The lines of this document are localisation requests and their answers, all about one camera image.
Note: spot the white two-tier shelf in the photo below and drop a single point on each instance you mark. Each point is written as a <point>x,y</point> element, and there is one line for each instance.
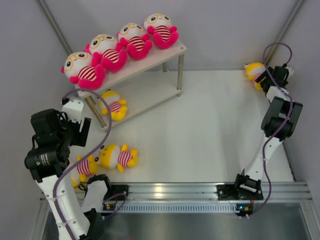
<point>148,82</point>

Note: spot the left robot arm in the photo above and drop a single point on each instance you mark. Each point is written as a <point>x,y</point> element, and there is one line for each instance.
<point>48,163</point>

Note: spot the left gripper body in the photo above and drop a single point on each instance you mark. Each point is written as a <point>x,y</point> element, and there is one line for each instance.
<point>77,138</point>

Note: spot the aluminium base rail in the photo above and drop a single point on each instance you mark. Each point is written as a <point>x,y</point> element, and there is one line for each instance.
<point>196,198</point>

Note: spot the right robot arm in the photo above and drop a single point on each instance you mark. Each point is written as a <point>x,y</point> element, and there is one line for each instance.
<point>278,124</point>

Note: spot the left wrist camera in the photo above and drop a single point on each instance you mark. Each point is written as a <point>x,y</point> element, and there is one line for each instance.
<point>73,109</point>

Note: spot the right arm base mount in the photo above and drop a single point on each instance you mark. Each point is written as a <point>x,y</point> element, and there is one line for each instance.
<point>232,192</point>

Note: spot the yellow plush toy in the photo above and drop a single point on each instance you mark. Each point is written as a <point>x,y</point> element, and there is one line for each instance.
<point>117,105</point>
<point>85,170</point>

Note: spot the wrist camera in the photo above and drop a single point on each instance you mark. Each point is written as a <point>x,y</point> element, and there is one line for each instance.
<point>73,109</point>
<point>290,69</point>

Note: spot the yellow plush toy on shelf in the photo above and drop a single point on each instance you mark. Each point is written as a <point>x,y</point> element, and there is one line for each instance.
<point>117,105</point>

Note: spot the pink plush toy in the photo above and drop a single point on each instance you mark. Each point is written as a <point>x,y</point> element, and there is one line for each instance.
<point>82,69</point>
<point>160,27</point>
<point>108,51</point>
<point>136,40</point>

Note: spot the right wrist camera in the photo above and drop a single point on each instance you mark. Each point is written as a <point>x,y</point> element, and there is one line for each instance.
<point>290,69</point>

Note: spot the yellow plush toy corner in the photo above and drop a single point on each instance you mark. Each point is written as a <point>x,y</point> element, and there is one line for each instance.
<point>253,71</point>

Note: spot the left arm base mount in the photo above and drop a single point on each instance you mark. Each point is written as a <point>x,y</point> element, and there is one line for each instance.
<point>116,189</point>

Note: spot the yellow plush toy floor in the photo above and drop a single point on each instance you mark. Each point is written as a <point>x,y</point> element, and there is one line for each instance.
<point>115,156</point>

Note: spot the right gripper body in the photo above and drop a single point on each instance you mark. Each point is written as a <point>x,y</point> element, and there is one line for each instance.
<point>267,79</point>

